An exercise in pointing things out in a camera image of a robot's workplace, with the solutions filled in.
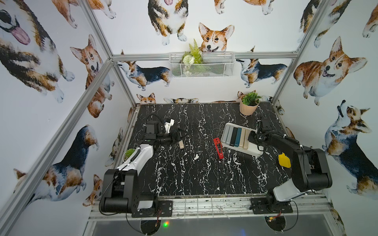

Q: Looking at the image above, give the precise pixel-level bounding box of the small white potted succulent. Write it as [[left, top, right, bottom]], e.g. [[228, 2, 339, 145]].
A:
[[123, 148, 135, 162]]

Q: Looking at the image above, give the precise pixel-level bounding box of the black plier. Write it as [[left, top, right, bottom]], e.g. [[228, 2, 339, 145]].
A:
[[230, 127, 238, 147]]

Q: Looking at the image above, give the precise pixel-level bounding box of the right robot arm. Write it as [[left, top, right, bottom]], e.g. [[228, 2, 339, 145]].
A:
[[248, 119, 333, 205]]

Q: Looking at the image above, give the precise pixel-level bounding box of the teal plier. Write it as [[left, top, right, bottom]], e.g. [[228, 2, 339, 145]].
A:
[[234, 128, 242, 147]]

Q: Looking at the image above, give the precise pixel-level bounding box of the white storage tray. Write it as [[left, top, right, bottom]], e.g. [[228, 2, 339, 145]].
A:
[[220, 123, 263, 156]]

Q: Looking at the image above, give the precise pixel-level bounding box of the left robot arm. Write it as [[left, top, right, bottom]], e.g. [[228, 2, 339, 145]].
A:
[[98, 121, 187, 218]]

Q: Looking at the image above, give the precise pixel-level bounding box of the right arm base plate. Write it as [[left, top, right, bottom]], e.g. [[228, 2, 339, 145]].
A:
[[250, 198, 293, 214]]

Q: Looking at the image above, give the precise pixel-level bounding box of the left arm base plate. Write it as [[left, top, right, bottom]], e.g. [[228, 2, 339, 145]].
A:
[[132, 201, 173, 218]]

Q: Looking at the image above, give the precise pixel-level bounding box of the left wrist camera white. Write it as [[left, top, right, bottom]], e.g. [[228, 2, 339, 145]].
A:
[[164, 118, 175, 134]]

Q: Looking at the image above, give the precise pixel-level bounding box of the pink potted plant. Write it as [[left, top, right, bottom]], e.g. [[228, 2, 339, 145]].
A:
[[240, 90, 261, 116]]

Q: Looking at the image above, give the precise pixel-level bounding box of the white wire wall basket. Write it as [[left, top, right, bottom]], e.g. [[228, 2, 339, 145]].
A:
[[169, 52, 236, 78]]

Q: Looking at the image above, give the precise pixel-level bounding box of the fern with white flower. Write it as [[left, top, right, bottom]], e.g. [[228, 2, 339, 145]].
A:
[[181, 39, 204, 76]]

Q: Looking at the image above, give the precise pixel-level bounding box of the grey plier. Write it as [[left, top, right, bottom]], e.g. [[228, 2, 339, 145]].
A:
[[226, 125, 234, 146], [221, 124, 230, 144]]

